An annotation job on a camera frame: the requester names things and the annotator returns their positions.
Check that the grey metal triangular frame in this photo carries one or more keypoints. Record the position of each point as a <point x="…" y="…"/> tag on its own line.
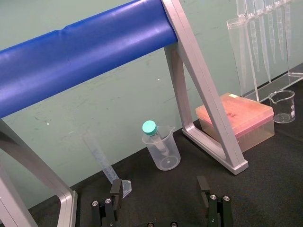
<point x="35" y="170"/>
<point x="201" y="71"/>

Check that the pink lidded pipette tip box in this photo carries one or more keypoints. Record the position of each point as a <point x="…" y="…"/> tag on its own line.
<point x="246" y="113"/>

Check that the clear plastic beaker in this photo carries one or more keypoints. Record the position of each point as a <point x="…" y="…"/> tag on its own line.
<point x="169" y="151"/>

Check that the clear plastic graduated cylinder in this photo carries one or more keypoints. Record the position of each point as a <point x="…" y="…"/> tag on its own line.
<point x="106" y="169"/>

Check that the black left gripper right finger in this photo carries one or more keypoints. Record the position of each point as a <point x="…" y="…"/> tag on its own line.
<point x="216" y="210"/>

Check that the blue padded roller bar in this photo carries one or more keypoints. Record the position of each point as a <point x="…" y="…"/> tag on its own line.
<point x="82" y="61"/>

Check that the small glass beaker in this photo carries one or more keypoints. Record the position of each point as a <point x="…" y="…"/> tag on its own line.
<point x="282" y="111"/>

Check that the clear acrylic pipette rack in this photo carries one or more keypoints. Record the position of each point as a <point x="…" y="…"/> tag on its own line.
<point x="293" y="75"/>

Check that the teal capped centrifuge tube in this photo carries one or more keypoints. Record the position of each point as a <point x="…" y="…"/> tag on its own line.
<point x="149" y="128"/>

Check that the clear plastic transfer pipette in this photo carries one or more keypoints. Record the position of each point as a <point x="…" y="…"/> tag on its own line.
<point x="272" y="35"/>
<point x="264" y="47"/>
<point x="242" y="9"/>
<point x="253" y="35"/>

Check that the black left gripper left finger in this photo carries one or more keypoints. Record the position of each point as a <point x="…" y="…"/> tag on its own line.
<point x="115" y="203"/>

